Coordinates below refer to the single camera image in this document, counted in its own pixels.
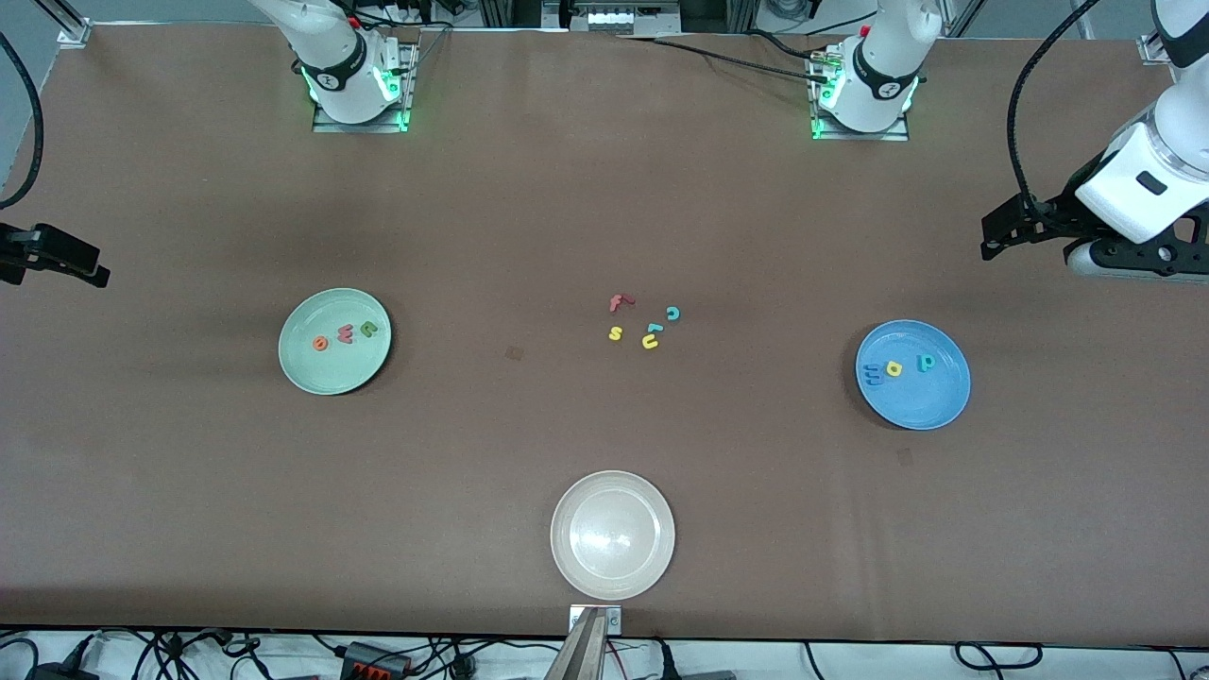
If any brown table cover sheet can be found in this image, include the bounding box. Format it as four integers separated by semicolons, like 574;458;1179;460
0;24;1209;648

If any white plate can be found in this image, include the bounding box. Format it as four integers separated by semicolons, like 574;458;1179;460
551;470;676;601

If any green plate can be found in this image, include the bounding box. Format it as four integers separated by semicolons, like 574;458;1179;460
278;288;393;396

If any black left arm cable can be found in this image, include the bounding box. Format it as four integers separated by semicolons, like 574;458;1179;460
1006;0;1104;213

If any silver mounting bracket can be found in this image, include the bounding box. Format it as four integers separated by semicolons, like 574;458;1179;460
569;604;623;636

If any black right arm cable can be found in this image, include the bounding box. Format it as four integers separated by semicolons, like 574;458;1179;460
0;33;44;211

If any blue plate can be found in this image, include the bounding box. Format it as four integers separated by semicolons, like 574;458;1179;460
855;319;972;432

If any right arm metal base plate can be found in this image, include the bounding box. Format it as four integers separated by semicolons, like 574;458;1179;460
312;42;419;134

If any aluminium camera pole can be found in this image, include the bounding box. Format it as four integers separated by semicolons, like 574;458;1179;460
545;609;613;680

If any black cable on table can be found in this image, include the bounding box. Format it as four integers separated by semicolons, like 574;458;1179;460
614;34;834;82

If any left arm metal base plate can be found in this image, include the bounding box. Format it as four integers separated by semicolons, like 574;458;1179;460
809;47;912;143

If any black red power strip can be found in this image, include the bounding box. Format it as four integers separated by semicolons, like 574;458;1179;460
340;641;414;680

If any black looped floor cable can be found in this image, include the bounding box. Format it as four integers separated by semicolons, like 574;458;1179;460
952;641;1045;671

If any silver electrical box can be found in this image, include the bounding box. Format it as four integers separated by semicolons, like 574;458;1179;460
543;0;683;35

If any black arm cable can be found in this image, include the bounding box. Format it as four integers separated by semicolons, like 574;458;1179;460
0;33;44;211
1006;0;1104;213

